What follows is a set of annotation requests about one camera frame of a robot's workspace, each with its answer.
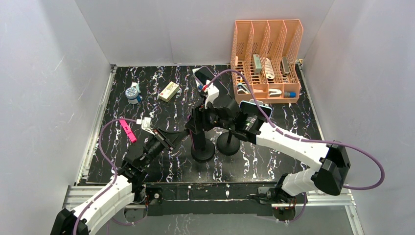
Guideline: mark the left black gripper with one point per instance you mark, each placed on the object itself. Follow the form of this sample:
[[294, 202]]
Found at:
[[172, 139]]

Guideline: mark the white tape dispenser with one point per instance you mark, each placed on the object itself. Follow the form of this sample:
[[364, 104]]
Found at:
[[274, 93]]

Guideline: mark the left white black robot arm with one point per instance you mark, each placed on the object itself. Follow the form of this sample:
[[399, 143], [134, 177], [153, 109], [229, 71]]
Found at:
[[90, 216]]

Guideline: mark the grey item in organizer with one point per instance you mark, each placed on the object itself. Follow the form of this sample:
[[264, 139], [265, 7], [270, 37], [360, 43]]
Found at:
[[284, 66]]

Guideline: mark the cream box with red label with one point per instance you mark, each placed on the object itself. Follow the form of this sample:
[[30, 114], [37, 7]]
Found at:
[[168, 92]]

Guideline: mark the blue capped tube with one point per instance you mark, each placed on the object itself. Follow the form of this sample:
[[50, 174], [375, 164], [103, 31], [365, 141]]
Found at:
[[289, 94]]

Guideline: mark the grey stapler in organizer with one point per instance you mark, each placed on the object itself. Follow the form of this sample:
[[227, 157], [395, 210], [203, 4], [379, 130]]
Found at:
[[257, 65]]

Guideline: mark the black phone stand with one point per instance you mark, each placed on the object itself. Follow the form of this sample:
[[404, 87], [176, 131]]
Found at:
[[227, 144], [205, 154]]

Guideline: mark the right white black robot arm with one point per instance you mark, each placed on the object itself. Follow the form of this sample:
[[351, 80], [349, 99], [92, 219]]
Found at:
[[328, 165]]

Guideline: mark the white ribbed item in organizer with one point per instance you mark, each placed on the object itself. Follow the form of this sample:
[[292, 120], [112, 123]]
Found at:
[[269, 71]]

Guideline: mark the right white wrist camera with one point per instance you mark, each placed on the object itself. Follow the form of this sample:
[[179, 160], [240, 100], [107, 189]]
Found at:
[[212, 93]]

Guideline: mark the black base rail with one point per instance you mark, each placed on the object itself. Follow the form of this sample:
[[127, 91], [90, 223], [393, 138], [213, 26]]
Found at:
[[262, 199]]

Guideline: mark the pink clip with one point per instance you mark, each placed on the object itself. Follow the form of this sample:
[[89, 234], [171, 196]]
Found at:
[[128, 131]]

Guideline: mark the light blue phone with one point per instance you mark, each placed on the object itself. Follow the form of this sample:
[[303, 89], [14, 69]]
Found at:
[[250, 107]]

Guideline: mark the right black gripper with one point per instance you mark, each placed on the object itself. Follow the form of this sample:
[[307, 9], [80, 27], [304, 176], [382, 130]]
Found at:
[[198, 113]]

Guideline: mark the blue white jar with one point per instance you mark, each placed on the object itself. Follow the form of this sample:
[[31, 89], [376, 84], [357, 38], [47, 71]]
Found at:
[[133, 93]]

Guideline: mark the purple-edged phone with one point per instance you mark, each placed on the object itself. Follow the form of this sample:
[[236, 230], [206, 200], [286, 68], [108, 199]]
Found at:
[[198, 140]]

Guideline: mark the orange file organizer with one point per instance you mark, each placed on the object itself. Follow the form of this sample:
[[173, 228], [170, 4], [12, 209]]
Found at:
[[271, 39]]

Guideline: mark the clear-case phone on stand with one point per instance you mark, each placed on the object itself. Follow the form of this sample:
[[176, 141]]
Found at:
[[207, 76]]

